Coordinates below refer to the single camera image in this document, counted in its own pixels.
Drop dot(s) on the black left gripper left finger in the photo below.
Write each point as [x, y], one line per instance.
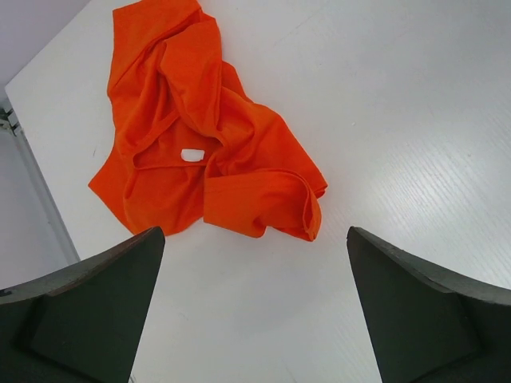
[82, 323]

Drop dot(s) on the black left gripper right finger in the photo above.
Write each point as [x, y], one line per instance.
[428, 323]

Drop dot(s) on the orange t shirt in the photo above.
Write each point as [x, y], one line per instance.
[189, 143]

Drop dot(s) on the left aluminium frame post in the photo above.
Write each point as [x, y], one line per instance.
[10, 123]

